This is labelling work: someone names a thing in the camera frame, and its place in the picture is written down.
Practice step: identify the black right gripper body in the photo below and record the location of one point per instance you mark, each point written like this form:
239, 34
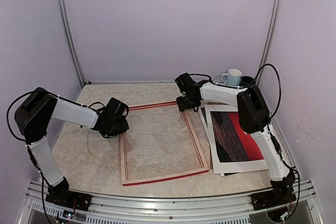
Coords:
187, 104

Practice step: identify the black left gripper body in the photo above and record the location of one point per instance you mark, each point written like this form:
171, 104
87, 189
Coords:
117, 128

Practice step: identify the red wooden picture frame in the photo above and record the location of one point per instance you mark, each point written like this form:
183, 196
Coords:
160, 145

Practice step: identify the red sunset photo white border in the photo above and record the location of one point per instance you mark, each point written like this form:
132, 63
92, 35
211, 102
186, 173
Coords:
232, 150

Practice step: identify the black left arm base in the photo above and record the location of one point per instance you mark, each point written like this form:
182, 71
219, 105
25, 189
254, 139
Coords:
69, 199

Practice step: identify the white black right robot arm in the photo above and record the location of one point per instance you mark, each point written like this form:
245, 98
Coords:
254, 119

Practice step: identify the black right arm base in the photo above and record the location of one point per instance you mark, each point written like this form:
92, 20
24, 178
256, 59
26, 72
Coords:
273, 197

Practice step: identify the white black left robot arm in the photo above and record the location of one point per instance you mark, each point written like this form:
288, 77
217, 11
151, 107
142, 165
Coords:
40, 107

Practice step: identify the light blue mug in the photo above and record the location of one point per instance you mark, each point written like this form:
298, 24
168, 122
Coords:
232, 77

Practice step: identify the dark green mug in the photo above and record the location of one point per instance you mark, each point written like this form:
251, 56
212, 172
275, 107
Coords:
246, 81

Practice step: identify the brown frame backing board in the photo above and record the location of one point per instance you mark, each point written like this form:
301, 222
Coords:
210, 161

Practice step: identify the aluminium front rail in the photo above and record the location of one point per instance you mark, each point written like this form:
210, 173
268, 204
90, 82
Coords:
234, 208

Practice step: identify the left aluminium corner post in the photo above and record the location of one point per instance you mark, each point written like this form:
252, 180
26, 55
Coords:
70, 42

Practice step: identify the aluminium corner post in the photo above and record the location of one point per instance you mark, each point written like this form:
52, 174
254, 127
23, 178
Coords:
270, 31
70, 42

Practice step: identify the right aluminium corner post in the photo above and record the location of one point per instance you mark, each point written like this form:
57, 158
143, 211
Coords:
270, 31

